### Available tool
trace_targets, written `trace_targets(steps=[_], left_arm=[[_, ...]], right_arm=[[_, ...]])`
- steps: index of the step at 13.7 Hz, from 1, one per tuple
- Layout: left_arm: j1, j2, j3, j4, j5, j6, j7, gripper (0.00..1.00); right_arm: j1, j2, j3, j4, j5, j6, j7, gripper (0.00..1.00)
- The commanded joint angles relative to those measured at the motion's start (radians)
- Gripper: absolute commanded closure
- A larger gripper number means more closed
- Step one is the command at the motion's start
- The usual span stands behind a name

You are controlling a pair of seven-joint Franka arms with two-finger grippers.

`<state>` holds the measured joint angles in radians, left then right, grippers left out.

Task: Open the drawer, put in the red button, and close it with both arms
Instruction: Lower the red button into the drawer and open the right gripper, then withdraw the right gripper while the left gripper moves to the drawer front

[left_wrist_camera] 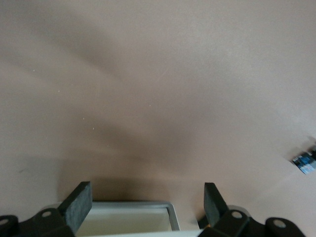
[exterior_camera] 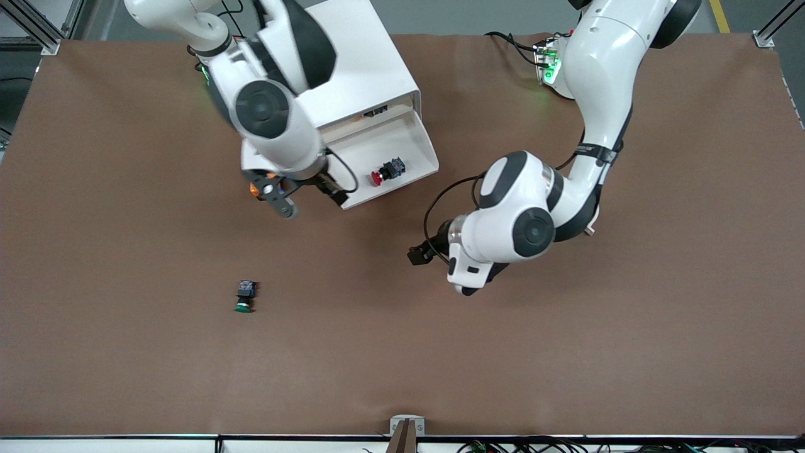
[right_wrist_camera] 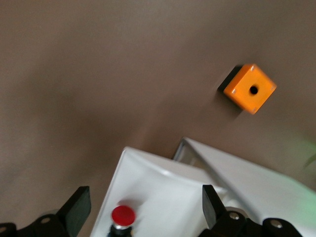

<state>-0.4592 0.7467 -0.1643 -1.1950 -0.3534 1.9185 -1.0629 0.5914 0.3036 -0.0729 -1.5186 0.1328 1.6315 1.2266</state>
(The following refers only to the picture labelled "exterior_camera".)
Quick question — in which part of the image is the red mushroom push button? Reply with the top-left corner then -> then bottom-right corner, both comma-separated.
370,157 -> 406,187

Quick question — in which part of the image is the orange push button box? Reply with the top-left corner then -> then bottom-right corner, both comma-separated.
250,171 -> 284,201

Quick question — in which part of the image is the green mushroom push button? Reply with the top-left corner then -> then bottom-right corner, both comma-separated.
235,279 -> 257,313

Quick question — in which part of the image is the brown pole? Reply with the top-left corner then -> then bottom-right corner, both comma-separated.
385,419 -> 418,453

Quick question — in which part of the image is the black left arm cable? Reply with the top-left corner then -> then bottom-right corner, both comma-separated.
423,175 -> 488,254

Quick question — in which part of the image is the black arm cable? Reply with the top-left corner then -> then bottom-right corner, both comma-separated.
423,175 -> 488,254
324,150 -> 360,193

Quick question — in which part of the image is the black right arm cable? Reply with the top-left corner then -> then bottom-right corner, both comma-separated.
324,150 -> 360,193

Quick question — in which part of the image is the grey mount bracket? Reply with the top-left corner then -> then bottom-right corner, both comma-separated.
390,415 -> 426,436

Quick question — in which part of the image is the black base cable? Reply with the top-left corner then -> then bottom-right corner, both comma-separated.
484,31 -> 543,67

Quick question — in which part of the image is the aluminium frame profile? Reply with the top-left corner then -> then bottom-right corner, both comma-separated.
0,0 -> 62,56
62,0 -> 87,40
753,0 -> 805,49

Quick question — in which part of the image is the black table edge rail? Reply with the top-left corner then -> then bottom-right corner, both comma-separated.
0,433 -> 805,441

